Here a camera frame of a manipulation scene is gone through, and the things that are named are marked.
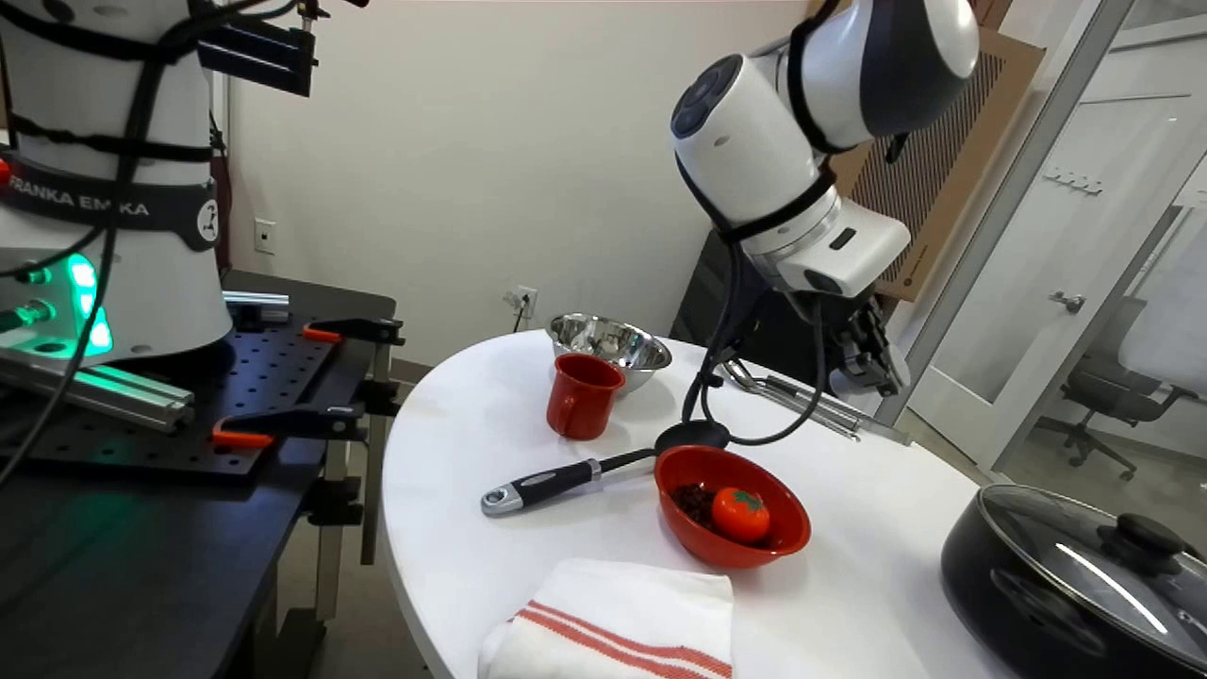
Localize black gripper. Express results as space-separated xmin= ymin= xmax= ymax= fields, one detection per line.
xmin=833 ymin=289 xmax=913 ymax=401

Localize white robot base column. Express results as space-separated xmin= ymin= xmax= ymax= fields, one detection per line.
xmin=0 ymin=0 xmax=237 ymax=368

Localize metal tongs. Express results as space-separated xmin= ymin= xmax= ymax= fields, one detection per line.
xmin=714 ymin=356 xmax=909 ymax=446

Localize white door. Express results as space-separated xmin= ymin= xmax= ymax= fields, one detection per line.
xmin=906 ymin=50 xmax=1207 ymax=470

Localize red tomato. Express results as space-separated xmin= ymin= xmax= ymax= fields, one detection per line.
xmin=711 ymin=482 xmax=775 ymax=547

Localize brown cardboard box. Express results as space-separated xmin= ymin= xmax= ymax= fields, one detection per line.
xmin=823 ymin=0 xmax=1048 ymax=304

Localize red bowl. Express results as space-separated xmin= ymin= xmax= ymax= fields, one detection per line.
xmin=654 ymin=446 xmax=814 ymax=573

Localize black office chair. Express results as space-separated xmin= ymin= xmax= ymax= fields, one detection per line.
xmin=1031 ymin=296 xmax=1201 ymax=482

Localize shiny metal bowl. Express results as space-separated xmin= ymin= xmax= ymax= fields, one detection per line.
xmin=546 ymin=308 xmax=674 ymax=401

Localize black frying pan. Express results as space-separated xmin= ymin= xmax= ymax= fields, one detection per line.
xmin=939 ymin=482 xmax=1207 ymax=679

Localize red mug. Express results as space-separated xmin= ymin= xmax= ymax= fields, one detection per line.
xmin=542 ymin=350 xmax=630 ymax=446

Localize glass pan lid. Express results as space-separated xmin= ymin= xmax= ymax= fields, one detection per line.
xmin=978 ymin=485 xmax=1207 ymax=677

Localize black serving spoon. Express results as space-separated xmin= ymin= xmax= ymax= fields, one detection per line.
xmin=478 ymin=420 xmax=732 ymax=521

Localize white towel with red stripes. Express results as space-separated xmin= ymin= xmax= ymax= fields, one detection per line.
xmin=474 ymin=556 xmax=736 ymax=679

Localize black breadboard table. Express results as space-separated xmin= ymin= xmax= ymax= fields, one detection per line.
xmin=0 ymin=278 xmax=408 ymax=679

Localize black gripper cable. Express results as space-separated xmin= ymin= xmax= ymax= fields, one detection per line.
xmin=678 ymin=241 xmax=839 ymax=453

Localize wall coat hooks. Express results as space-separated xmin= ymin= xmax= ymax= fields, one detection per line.
xmin=1040 ymin=169 xmax=1110 ymax=201

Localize orange-handled black clamp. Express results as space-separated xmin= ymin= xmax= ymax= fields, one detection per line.
xmin=300 ymin=312 xmax=408 ymax=350
xmin=206 ymin=401 xmax=374 ymax=459

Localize black mounted camera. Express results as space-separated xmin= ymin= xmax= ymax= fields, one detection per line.
xmin=155 ymin=0 xmax=317 ymax=103

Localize aluminium rail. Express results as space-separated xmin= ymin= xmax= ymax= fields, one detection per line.
xmin=0 ymin=345 xmax=200 ymax=438

